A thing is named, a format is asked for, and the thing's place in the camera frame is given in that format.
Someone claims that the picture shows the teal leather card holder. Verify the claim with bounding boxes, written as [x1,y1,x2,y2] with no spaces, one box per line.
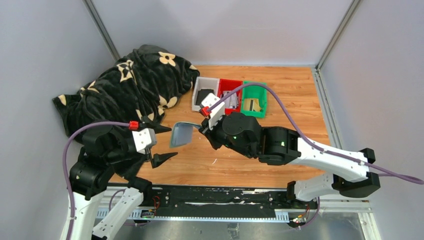
[169,121,202,148]

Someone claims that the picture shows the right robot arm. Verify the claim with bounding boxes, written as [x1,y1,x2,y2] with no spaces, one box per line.
[198,112,381,209]

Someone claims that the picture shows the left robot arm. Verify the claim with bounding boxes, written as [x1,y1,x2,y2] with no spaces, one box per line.
[60,118,174,240]

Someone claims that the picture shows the white cards stack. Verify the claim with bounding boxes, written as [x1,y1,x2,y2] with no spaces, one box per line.
[222,91,239,110]

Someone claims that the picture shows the gold cards in green bin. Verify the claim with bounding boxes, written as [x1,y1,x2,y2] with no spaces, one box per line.
[243,98,262,112]

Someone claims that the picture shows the black cards stack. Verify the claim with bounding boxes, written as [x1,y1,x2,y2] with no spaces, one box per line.
[195,88,214,106]

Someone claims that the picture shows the black floral fleece blanket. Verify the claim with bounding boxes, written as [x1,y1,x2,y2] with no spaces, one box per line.
[52,44,201,180]

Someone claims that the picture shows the green plastic bin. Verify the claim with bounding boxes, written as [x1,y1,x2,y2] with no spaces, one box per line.
[240,85,268,119]

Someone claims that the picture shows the red plastic bin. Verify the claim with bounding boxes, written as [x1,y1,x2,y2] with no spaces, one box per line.
[218,78,243,115]

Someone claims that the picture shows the white plastic bin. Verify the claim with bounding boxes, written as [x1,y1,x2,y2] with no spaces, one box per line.
[191,76,220,112]

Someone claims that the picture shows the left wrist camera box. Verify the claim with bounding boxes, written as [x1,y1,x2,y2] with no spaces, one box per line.
[131,128,158,155]

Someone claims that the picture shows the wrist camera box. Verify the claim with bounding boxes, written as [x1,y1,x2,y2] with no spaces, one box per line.
[131,128,158,155]
[200,93,225,130]

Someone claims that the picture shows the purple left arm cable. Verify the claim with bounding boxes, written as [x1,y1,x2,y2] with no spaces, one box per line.
[62,120,139,240]

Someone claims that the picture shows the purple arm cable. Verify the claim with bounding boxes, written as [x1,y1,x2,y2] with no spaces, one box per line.
[62,120,139,240]
[206,82,424,185]

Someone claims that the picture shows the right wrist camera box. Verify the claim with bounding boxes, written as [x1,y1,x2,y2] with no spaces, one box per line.
[200,93,225,130]

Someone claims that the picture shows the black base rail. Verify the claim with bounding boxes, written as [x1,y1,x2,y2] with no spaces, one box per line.
[99,183,319,221]

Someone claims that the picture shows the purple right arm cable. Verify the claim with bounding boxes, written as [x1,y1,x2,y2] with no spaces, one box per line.
[206,82,424,185]

